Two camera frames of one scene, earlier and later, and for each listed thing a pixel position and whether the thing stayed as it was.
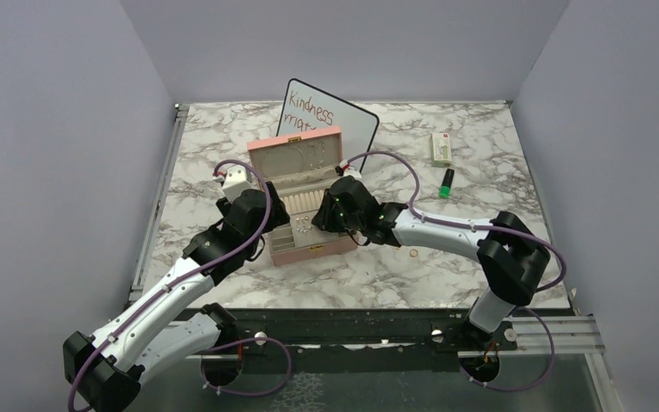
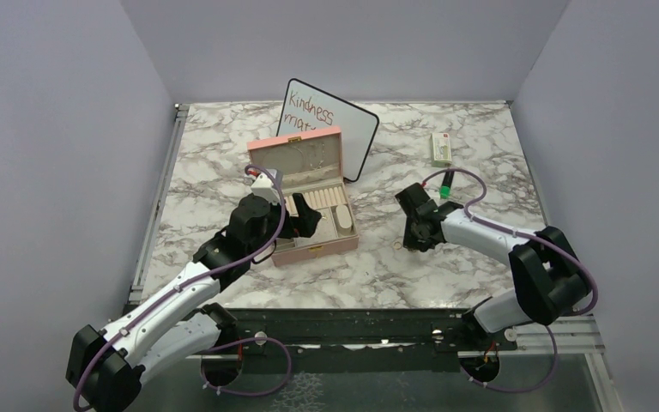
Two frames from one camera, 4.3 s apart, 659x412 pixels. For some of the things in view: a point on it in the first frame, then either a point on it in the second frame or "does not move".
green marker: [444, 190] does not move
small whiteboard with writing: [306, 110] does not move
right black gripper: [323, 220] -> [414, 244]
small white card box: [441, 146] does not move
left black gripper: [277, 215] -> [305, 224]
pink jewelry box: [301, 167] does not move
